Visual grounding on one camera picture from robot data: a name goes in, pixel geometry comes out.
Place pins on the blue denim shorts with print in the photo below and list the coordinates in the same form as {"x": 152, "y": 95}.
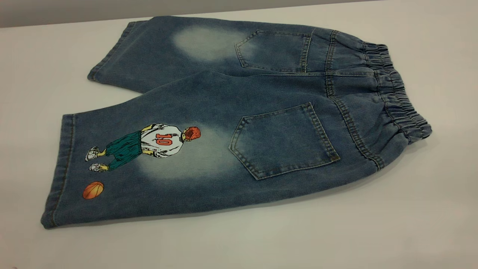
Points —
{"x": 224, "y": 112}

